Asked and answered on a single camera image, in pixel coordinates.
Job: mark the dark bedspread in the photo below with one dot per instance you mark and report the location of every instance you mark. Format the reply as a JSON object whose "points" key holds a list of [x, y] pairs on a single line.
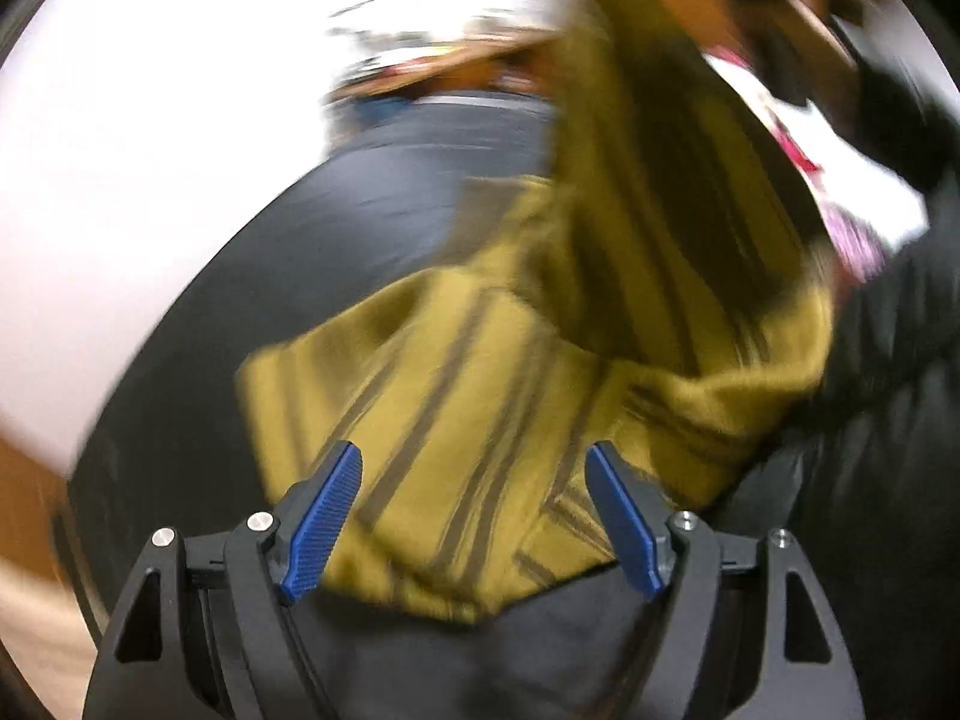
{"points": [[360, 210]]}

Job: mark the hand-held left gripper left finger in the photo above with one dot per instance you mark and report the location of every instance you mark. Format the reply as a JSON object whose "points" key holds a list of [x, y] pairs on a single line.
{"points": [[321, 521]]}

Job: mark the dark cloth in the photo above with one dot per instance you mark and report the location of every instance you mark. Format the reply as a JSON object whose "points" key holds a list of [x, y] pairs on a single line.
{"points": [[904, 116]]}

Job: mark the black padded jacket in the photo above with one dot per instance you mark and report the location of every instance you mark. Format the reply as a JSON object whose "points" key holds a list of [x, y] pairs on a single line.
{"points": [[892, 405]]}

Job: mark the yellow striped knit sweater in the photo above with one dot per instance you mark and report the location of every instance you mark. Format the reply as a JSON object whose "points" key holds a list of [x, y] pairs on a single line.
{"points": [[637, 255]]}

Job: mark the wooden shelf with clutter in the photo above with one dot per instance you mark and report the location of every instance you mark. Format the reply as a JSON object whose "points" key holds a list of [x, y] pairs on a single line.
{"points": [[480, 52]]}

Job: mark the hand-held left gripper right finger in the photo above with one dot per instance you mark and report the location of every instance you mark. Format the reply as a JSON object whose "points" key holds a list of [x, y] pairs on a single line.
{"points": [[624, 521]]}

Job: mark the white printed cloth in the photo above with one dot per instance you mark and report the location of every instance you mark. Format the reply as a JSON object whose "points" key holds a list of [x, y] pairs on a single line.
{"points": [[832, 157]]}

